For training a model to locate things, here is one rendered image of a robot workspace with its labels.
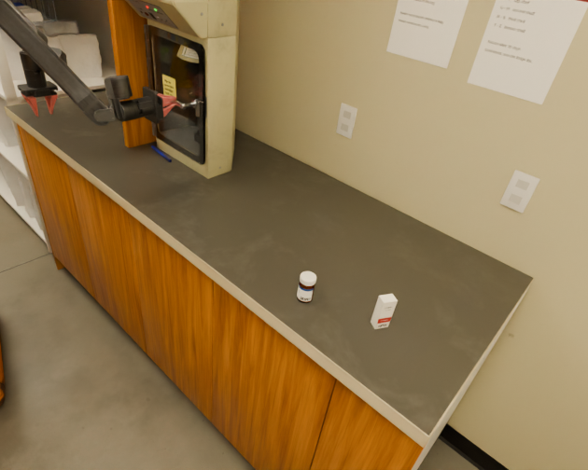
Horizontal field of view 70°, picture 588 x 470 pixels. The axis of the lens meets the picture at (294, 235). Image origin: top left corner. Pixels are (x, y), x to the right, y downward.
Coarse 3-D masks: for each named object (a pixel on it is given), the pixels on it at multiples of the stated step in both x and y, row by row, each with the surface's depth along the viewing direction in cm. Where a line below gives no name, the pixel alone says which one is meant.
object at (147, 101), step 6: (144, 90) 130; (150, 90) 128; (144, 96) 131; (150, 96) 129; (156, 96) 128; (138, 102) 126; (144, 102) 127; (150, 102) 129; (156, 102) 129; (138, 108) 126; (144, 108) 127; (150, 108) 129; (156, 108) 130; (144, 114) 128; (150, 114) 130; (156, 114) 131; (150, 120) 134; (156, 120) 132
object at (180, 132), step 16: (160, 32) 135; (160, 48) 139; (176, 48) 133; (192, 48) 127; (160, 64) 142; (176, 64) 136; (192, 64) 130; (160, 80) 146; (176, 80) 139; (192, 80) 133; (176, 96) 142; (192, 96) 136; (176, 112) 146; (192, 112) 139; (160, 128) 157; (176, 128) 149; (192, 128) 143; (176, 144) 153; (192, 144) 146
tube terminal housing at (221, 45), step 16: (208, 0) 118; (224, 0) 121; (208, 16) 120; (224, 16) 124; (176, 32) 132; (208, 32) 122; (224, 32) 127; (208, 48) 125; (224, 48) 129; (208, 64) 128; (224, 64) 132; (208, 80) 130; (224, 80) 135; (208, 96) 133; (224, 96) 138; (208, 112) 136; (224, 112) 141; (208, 128) 140; (224, 128) 145; (160, 144) 164; (208, 144) 143; (224, 144) 148; (192, 160) 153; (208, 160) 146; (224, 160) 152; (208, 176) 150
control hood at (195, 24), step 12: (144, 0) 121; (156, 0) 115; (168, 0) 111; (180, 0) 112; (192, 0) 114; (204, 0) 117; (168, 12) 118; (180, 12) 113; (192, 12) 116; (204, 12) 119; (180, 24) 121; (192, 24) 117; (204, 24) 120; (204, 36) 122
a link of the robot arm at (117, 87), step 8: (104, 80) 122; (112, 80) 119; (120, 80) 120; (128, 80) 122; (112, 88) 121; (120, 88) 120; (128, 88) 122; (112, 96) 121; (120, 96) 121; (128, 96) 122; (96, 112) 119; (104, 112) 120; (112, 112) 121; (96, 120) 120; (104, 120) 121; (112, 120) 122
